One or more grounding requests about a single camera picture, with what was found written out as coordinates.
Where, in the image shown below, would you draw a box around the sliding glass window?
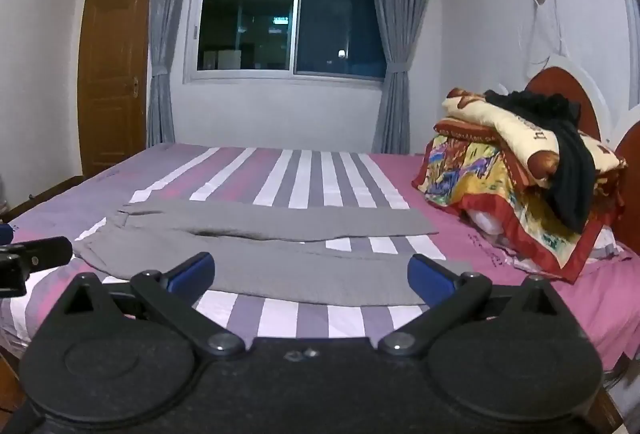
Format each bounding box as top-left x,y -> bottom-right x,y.
184,0 -> 388,87

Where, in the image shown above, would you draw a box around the black garment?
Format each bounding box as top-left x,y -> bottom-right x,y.
484,89 -> 599,235

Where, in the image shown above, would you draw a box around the cream printed blanket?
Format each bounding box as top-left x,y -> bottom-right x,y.
442,87 -> 629,191

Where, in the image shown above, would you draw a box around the red printed cushion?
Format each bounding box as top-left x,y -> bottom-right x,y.
433,116 -> 502,141

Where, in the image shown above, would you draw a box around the red and white headboard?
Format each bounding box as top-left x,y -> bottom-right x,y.
524,58 -> 640,247

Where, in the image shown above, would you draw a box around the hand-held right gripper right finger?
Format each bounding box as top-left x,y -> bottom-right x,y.
377,254 -> 577,360

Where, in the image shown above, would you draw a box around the bed with striped sheet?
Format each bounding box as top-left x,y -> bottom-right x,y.
0,143 -> 640,417

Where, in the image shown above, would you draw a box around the colourful red-bordered blanket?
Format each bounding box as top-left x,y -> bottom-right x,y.
412,133 -> 627,285

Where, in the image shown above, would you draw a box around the brown wooden door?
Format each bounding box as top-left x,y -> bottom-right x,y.
77,0 -> 159,179

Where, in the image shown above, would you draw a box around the grey curtain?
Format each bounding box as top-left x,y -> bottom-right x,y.
362,0 -> 442,155
146,0 -> 205,149

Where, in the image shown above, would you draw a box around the grey pants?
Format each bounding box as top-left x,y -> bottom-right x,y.
72,199 -> 474,306

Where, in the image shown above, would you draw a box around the white pillow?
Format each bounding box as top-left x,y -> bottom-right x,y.
464,208 -> 640,267

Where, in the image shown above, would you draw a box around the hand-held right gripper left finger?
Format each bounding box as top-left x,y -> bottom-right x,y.
50,252 -> 246,360

